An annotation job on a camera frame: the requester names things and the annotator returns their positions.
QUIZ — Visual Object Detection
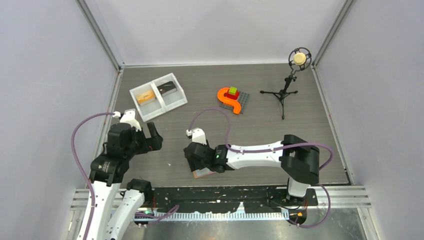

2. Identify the pink leather card holder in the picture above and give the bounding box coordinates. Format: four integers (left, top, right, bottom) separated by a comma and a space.
192, 167, 215, 179

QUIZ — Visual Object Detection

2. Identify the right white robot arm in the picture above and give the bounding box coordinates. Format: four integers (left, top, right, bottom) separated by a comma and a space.
183, 134, 320, 205

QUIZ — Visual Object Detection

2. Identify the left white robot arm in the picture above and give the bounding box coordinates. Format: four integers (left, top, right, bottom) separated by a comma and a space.
77, 122, 163, 240

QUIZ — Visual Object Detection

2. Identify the orange card box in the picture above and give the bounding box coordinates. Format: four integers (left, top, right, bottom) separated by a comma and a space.
135, 89, 156, 106

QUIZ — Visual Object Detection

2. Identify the black card box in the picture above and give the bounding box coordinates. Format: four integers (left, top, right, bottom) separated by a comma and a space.
157, 81, 177, 97

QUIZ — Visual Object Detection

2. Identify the white two-compartment tray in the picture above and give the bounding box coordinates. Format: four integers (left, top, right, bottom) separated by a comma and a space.
129, 73, 188, 123

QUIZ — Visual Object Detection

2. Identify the orange S-shaped toy track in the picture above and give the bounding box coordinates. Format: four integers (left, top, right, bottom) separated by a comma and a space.
217, 87, 242, 115

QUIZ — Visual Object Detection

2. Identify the red toy brick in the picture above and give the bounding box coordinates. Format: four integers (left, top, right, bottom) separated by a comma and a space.
225, 89, 240, 101

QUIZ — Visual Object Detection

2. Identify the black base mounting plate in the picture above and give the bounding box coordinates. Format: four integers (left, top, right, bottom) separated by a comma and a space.
143, 185, 318, 214

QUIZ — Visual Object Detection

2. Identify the grey toy baseplate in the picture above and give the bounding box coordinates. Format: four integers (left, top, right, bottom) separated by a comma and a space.
217, 92, 250, 115

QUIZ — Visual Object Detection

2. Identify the green toy brick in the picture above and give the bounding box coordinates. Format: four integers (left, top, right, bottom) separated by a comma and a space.
227, 87, 238, 96

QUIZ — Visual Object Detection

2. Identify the black tripod mic stand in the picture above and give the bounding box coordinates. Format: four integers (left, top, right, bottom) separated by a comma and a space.
259, 70, 299, 120

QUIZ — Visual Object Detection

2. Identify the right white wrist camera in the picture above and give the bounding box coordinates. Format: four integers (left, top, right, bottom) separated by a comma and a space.
186, 127, 208, 145

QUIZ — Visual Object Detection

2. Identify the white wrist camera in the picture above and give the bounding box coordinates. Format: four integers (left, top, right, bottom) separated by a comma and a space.
186, 127, 208, 145
112, 108, 142, 132

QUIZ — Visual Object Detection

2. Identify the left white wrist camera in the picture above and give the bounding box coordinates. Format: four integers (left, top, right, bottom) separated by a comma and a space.
112, 108, 142, 132

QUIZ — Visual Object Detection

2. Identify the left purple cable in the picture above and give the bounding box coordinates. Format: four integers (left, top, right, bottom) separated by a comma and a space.
71, 111, 180, 240

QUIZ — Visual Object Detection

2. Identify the microphone with shock mount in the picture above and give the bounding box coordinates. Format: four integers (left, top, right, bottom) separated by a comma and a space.
288, 47, 312, 74

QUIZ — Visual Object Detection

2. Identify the aluminium frame rail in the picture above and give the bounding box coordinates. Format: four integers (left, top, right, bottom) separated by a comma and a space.
70, 188, 372, 222

